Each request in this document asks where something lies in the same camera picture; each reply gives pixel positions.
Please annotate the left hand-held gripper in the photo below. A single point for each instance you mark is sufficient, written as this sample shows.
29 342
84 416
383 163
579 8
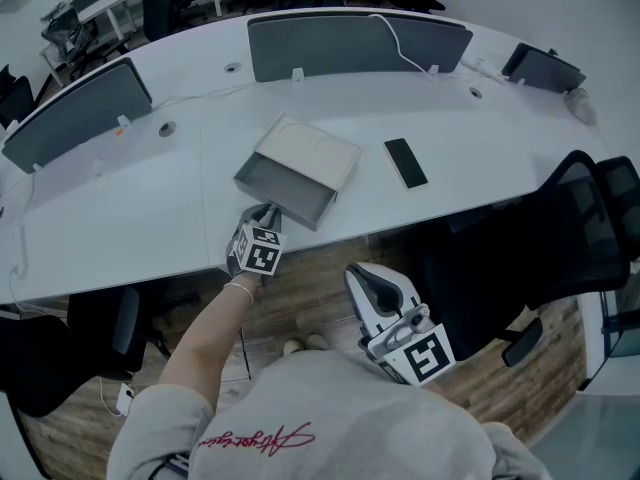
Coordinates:
260 258

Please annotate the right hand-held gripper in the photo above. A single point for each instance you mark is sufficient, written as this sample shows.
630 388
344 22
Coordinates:
422 355

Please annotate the grey drawer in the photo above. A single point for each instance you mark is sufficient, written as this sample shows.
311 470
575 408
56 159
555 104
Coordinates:
290 185

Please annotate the grey box with beige lid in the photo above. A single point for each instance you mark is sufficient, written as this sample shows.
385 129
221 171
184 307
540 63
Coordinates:
310 145

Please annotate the person's left forearm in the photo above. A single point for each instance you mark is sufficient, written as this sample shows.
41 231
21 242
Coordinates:
210 338

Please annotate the person's beige shoes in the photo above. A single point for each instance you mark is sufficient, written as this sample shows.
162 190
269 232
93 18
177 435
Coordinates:
306 343

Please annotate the grey sweatshirt with red script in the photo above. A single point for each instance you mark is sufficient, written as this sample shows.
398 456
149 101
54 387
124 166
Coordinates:
340 418

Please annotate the black smartphone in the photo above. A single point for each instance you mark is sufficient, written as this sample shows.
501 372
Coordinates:
405 163

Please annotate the black mesh office chair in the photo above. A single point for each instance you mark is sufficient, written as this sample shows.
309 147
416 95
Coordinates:
565 238

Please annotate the wide grey desk divider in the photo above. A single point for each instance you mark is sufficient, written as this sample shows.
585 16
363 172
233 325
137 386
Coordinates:
350 45

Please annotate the long grey desk divider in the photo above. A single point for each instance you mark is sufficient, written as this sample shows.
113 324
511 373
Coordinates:
75 113

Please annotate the black padded office chair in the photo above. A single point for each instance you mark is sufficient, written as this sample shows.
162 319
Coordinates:
60 353

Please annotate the white power adapter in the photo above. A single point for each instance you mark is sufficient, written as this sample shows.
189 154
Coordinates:
482 67

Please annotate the glass panel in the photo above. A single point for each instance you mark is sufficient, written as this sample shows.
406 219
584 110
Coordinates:
595 438

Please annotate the black office chair with headrest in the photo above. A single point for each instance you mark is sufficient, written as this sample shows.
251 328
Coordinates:
622 203

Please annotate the white background desk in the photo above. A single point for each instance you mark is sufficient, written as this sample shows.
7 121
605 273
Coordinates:
120 3

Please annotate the plastic-wrapped black chair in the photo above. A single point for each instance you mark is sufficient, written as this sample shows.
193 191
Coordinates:
75 38

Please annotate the pale pink cloth bundle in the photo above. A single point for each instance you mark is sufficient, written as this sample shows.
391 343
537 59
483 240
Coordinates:
581 104

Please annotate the small grey desk divider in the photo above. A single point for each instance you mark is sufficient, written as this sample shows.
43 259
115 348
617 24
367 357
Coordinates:
545 70

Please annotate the black chair by wall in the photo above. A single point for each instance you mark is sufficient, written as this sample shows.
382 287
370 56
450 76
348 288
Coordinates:
15 98

